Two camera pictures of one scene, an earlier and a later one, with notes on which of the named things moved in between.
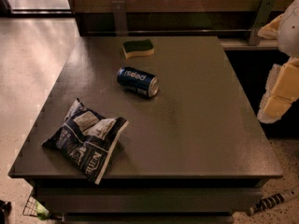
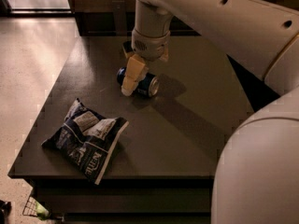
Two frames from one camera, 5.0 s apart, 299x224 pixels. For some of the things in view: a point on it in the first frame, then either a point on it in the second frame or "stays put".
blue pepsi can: [138, 82] stays put
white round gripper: [290, 32] → [150, 48]
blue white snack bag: [88, 138] stays put
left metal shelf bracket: [120, 17] stays put
